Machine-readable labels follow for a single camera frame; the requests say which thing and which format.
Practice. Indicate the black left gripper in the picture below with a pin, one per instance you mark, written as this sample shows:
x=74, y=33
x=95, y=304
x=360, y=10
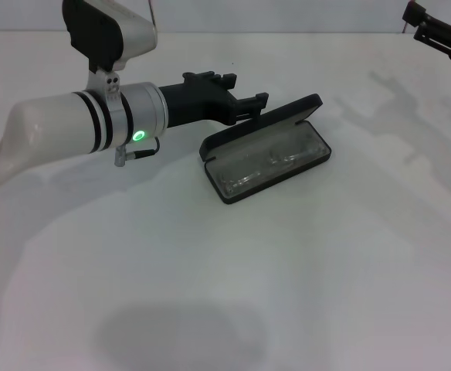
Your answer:
x=194, y=102

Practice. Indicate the black glasses case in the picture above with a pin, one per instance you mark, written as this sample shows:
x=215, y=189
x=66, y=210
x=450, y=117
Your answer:
x=256, y=123

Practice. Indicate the clear plastic glasses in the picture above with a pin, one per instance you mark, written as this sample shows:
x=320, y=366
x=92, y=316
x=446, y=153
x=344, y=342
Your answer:
x=279, y=158

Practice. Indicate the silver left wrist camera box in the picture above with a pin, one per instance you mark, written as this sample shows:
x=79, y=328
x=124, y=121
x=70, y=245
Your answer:
x=109, y=27

